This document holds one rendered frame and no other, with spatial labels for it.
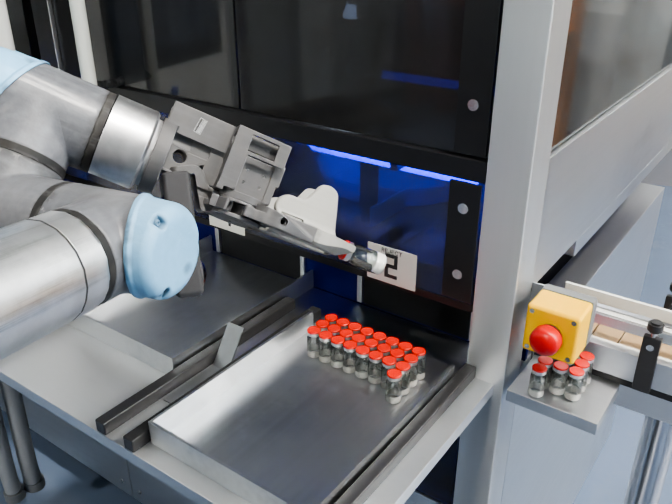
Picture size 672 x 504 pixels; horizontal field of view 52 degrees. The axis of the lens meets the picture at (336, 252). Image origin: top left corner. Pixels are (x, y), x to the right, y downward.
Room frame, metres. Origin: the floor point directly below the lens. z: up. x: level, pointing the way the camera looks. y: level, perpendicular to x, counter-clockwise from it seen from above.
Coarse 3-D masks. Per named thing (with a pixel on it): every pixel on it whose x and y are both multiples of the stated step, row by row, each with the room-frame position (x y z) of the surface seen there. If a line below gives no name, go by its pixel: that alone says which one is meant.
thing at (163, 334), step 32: (224, 256) 1.23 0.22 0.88; (224, 288) 1.10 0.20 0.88; (256, 288) 1.10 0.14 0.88; (288, 288) 1.05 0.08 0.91; (96, 320) 0.94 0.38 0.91; (128, 320) 0.99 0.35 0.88; (160, 320) 0.99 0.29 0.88; (192, 320) 0.99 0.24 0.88; (224, 320) 0.99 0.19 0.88; (128, 352) 0.89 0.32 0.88; (160, 352) 0.85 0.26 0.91; (192, 352) 0.87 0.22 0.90
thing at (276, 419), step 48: (288, 336) 0.92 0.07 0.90; (240, 384) 0.82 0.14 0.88; (288, 384) 0.82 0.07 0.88; (336, 384) 0.82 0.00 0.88; (432, 384) 0.77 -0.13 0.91; (192, 432) 0.71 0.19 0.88; (240, 432) 0.71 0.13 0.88; (288, 432) 0.71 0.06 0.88; (336, 432) 0.71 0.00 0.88; (384, 432) 0.71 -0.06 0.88; (240, 480) 0.60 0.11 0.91; (288, 480) 0.63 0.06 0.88; (336, 480) 0.63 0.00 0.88
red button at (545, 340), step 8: (536, 328) 0.77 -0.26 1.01; (544, 328) 0.76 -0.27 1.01; (552, 328) 0.76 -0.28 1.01; (536, 336) 0.76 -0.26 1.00; (544, 336) 0.75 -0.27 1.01; (552, 336) 0.75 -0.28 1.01; (560, 336) 0.75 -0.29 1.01; (536, 344) 0.75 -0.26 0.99; (544, 344) 0.75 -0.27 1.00; (552, 344) 0.74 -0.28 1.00; (560, 344) 0.75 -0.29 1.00; (536, 352) 0.76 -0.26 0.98; (544, 352) 0.75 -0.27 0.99; (552, 352) 0.74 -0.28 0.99
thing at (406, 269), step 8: (376, 248) 0.94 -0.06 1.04; (384, 248) 0.93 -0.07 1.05; (392, 248) 0.92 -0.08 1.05; (400, 256) 0.91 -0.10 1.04; (408, 256) 0.91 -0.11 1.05; (416, 256) 0.90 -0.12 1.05; (392, 264) 0.92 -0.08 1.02; (400, 264) 0.91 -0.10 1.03; (408, 264) 0.91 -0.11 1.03; (416, 264) 0.90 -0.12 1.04; (368, 272) 0.95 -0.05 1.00; (392, 272) 0.92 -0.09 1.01; (400, 272) 0.91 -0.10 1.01; (408, 272) 0.91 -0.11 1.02; (384, 280) 0.93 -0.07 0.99; (392, 280) 0.92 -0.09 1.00; (400, 280) 0.91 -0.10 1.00; (408, 280) 0.90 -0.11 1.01; (408, 288) 0.90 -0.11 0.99
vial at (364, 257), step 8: (360, 248) 0.62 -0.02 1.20; (368, 248) 0.63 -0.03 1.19; (352, 256) 0.62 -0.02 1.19; (360, 256) 0.62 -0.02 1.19; (368, 256) 0.62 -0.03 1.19; (376, 256) 0.62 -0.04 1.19; (384, 256) 0.63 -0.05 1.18; (352, 264) 0.62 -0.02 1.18; (360, 264) 0.62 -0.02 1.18; (368, 264) 0.62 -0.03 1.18; (376, 264) 0.62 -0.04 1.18; (384, 264) 0.62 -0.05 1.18; (376, 272) 0.62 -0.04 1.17
